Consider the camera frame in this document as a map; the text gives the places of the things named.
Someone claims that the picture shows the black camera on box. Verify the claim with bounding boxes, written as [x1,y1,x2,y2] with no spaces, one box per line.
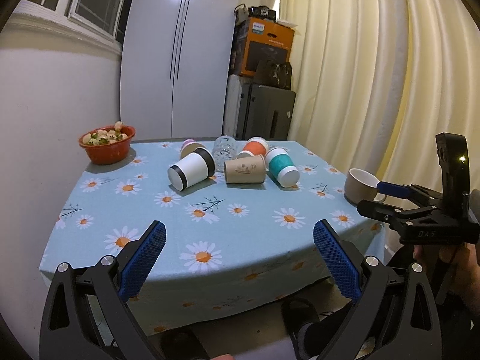
[248,6,277,23]

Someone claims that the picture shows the white double-door wardrobe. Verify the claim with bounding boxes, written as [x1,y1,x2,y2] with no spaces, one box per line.
[120,0,239,141]

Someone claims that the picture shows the brown kraft paper cup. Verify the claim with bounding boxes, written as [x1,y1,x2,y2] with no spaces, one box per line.
[224,155,266,184]

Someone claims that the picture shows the teal banded paper cup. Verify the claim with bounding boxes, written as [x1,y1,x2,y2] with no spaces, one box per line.
[265,147,300,189]

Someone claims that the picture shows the clear glass tumbler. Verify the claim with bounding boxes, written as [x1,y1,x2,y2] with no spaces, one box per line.
[212,135,238,163]

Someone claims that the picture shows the red bowl of fruit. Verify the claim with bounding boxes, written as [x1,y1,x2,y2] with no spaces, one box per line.
[78,121,136,165]

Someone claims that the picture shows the beige ceramic mug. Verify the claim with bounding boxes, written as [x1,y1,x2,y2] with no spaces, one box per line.
[344,168,386,206]

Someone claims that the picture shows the cream curtain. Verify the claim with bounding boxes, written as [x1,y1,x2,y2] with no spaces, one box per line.
[260,0,479,189]

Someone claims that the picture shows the orange cardboard box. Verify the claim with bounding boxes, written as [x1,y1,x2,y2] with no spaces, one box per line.
[229,17,295,77]

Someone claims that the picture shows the dark grey suitcase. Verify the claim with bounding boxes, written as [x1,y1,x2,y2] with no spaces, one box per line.
[233,84,296,141]

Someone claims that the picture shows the white radiator heater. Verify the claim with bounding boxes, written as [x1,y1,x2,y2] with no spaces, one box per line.
[222,74,252,137]

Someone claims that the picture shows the pink banded paper cup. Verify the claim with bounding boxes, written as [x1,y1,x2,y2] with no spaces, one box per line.
[180,139,205,159]

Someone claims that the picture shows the black and white paper cup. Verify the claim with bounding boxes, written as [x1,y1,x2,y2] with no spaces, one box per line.
[168,147,216,192]

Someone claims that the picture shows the blue daisy tablecloth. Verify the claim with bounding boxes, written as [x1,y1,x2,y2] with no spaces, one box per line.
[39,141,385,335]

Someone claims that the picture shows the right hand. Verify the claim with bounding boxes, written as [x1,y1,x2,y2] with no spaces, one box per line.
[413,243,479,318]

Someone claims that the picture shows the orange banded paper cup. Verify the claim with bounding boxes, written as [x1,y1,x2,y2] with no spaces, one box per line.
[237,136,269,158]

